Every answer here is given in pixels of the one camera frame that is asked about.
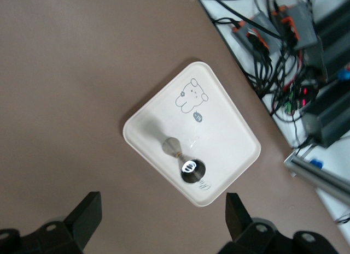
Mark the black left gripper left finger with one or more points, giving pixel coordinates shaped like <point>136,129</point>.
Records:
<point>82,218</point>

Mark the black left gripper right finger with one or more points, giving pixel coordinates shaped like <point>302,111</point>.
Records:
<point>238,218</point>

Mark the steel double jigger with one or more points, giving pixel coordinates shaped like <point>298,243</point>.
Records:
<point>171,146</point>

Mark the small blue cap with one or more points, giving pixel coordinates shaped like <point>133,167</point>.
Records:
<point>316,164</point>

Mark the cream rabbit print tray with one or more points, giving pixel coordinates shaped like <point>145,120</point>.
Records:
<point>218,123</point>

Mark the black metal box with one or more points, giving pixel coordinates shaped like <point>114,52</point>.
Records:
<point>328,123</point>
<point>331,38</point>

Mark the circuit board red lights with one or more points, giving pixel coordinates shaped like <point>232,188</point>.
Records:
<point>303,102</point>

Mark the blue plastic part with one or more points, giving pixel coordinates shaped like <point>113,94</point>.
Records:
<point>344,74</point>

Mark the grey box orange connectors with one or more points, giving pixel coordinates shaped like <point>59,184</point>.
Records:
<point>262,22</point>
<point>303,22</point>

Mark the aluminium camera post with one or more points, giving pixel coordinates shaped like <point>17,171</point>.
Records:
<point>314,174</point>

